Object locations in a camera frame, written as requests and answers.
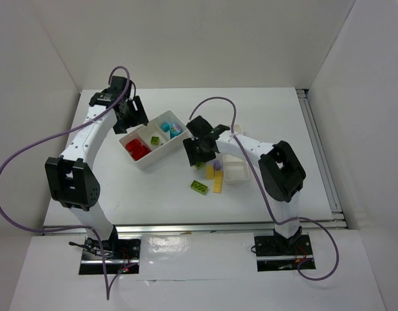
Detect green sloped lego brick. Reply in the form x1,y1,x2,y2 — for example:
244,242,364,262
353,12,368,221
194,162,205,169

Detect yellow square lego brick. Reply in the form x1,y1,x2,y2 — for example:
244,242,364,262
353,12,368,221
205,165,215,180

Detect light purple small lego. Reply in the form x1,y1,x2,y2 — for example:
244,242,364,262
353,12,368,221
213,160,222,171

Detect teal rounded printed lego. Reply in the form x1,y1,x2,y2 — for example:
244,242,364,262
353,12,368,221
169,123,183,139

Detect small green lego brick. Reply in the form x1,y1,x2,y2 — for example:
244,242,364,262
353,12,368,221
150,136,160,146

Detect yellow long lego plate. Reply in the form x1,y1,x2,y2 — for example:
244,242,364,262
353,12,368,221
213,170,224,194

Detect small teal lego brick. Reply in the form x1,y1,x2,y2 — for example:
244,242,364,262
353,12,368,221
161,122,170,132

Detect green long lego brick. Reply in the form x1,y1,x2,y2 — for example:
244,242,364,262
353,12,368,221
190,180,208,195

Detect red apple shaped lego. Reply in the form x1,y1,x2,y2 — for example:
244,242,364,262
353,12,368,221
125,139,142,154

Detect red sloped lego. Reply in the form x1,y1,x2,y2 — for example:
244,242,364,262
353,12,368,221
131,145,151,161

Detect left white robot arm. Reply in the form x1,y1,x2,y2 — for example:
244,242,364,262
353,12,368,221
45,76,148,258

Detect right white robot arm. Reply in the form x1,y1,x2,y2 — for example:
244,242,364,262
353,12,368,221
183,116,306,251

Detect left white divided container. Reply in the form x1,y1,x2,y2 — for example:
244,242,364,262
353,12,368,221
119,110,190,170

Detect white divided container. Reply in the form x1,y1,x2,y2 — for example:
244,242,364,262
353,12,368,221
119,110,190,170
220,124,252,186

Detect right white divided container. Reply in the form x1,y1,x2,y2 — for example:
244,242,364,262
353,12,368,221
220,124,252,186

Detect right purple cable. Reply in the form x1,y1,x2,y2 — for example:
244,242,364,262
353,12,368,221
188,97,341,280

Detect purple cable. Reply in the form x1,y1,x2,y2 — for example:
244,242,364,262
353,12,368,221
0,66,137,301
188,97,341,280

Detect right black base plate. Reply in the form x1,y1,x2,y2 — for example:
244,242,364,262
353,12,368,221
250,235,316,272

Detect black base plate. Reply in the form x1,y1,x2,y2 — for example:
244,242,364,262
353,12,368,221
250,235,316,272
78,238,141,275

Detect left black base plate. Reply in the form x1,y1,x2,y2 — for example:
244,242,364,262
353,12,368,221
78,238,141,275

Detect aluminium front rail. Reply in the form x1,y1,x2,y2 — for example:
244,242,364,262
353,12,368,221
45,219,347,235

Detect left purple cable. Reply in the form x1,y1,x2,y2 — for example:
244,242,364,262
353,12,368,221
0,66,137,301

